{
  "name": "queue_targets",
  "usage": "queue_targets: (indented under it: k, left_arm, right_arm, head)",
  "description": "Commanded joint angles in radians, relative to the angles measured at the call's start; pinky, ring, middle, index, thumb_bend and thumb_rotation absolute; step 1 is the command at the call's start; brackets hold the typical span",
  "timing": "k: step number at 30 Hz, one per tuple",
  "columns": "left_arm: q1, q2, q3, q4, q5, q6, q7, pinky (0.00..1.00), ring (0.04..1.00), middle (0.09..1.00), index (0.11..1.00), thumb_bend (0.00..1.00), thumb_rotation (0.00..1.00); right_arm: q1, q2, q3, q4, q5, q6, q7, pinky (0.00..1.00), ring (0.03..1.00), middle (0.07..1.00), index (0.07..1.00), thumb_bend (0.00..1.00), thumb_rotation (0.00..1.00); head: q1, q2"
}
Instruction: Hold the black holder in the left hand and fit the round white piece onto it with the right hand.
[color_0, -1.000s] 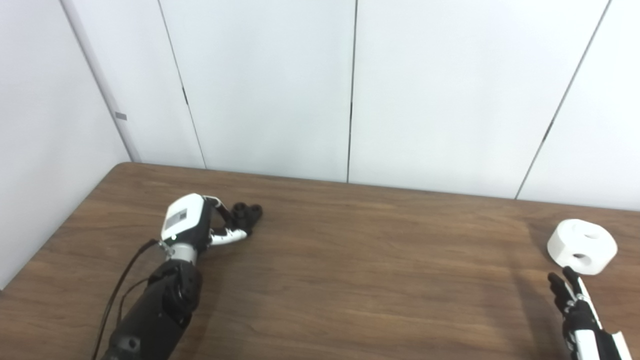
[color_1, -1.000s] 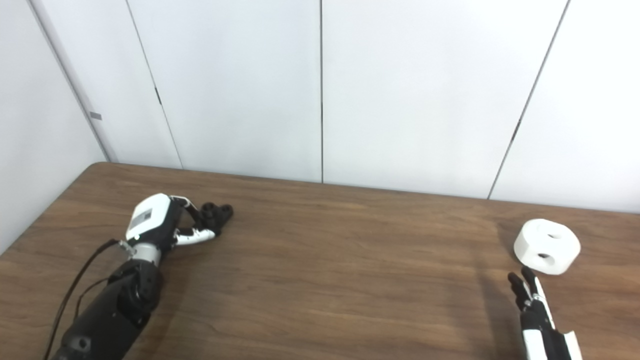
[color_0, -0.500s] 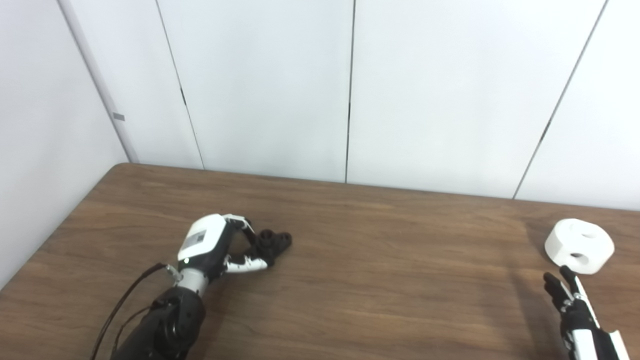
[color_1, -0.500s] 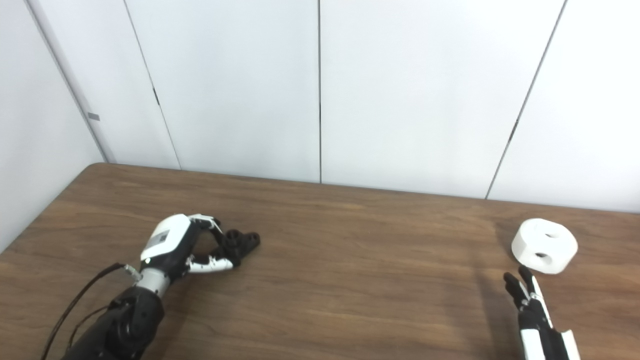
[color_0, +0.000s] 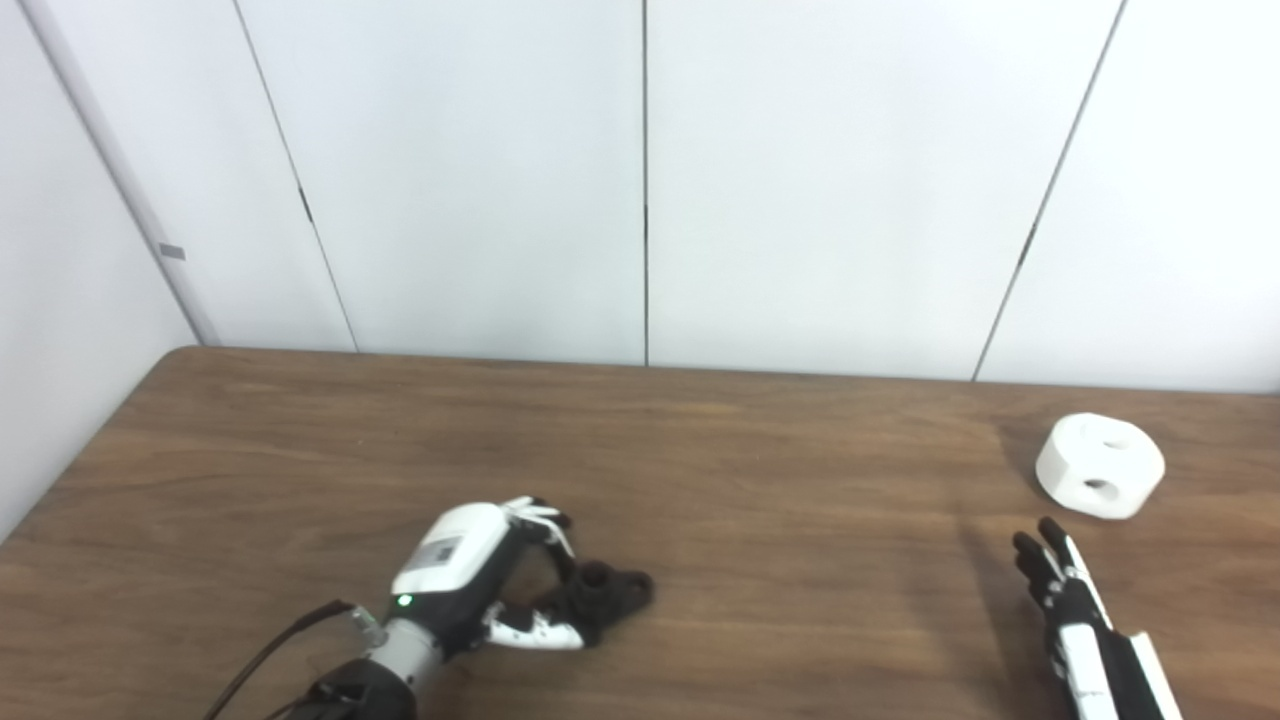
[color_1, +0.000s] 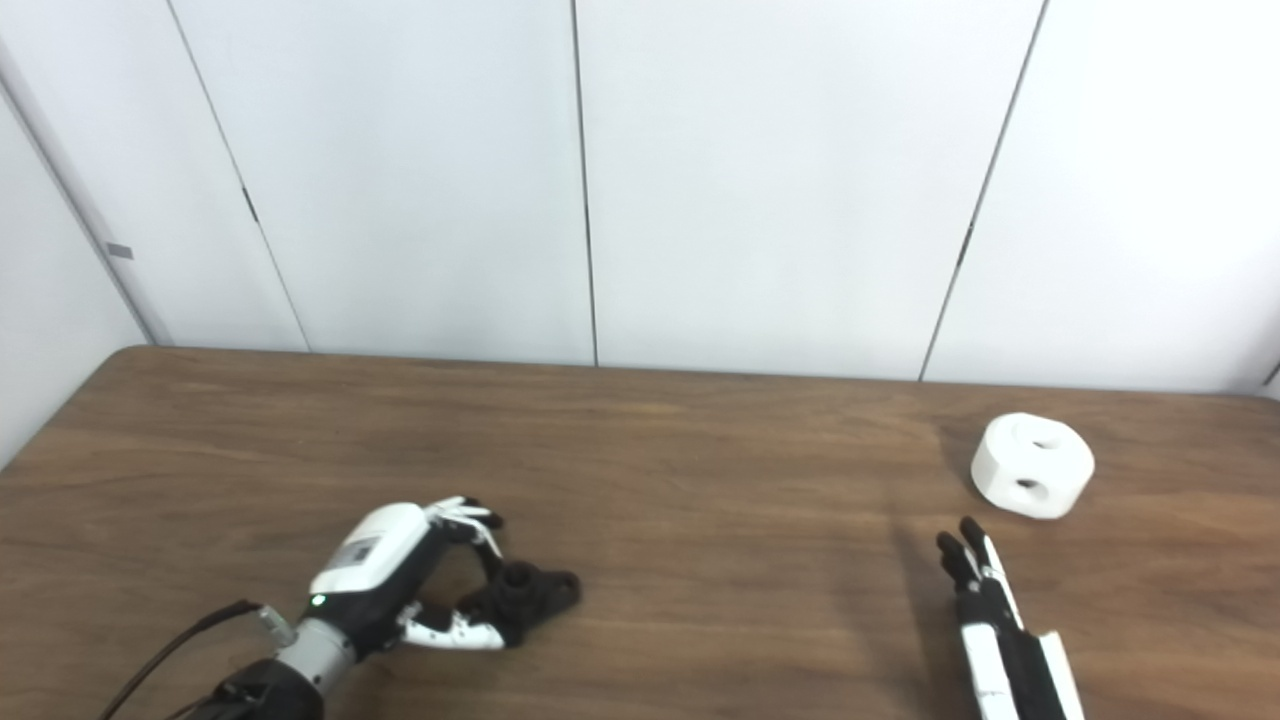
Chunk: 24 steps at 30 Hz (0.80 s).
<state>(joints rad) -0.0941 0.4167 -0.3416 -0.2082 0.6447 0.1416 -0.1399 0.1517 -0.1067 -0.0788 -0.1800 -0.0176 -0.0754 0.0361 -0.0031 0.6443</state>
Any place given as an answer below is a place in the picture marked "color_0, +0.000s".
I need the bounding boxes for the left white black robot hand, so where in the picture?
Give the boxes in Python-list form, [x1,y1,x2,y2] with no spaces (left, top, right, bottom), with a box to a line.
[388,496,586,661]

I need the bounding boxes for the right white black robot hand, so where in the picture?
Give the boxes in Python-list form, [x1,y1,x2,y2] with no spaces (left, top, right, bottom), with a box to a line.
[1012,516,1183,720]

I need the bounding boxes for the black plastic holder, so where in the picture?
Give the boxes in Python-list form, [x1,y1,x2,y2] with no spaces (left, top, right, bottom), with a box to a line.
[535,561,655,646]

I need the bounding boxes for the round white plastic piece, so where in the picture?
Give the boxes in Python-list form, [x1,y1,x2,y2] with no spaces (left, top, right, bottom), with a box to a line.
[1035,413,1167,521]

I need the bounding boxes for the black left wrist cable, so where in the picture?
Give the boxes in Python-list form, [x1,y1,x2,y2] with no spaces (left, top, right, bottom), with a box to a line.
[205,598,386,720]

